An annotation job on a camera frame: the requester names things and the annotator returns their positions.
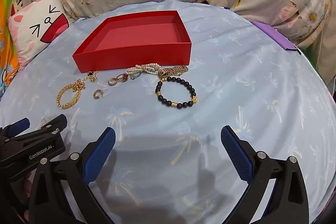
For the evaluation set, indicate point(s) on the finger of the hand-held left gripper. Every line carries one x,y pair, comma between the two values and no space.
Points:
19,125
52,123

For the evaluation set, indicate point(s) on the gold hoop earring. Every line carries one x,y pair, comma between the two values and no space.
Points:
94,95
110,82

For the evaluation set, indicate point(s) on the light blue palm-print cloth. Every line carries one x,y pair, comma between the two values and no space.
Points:
236,82

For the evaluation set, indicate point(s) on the person's left hand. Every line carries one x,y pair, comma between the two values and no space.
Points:
27,183

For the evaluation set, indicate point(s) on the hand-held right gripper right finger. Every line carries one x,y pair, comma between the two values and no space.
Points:
236,153

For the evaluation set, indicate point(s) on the colourful cartoon print cloth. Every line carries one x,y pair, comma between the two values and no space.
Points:
8,61

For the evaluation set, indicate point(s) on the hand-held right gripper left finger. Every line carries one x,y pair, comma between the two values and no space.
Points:
99,155

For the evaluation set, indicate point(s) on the cat face pillow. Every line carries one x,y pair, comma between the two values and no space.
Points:
34,29

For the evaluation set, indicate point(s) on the red cardboard box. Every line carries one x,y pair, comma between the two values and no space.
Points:
136,32

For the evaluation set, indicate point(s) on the purple notebook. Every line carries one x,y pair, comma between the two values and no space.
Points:
275,35

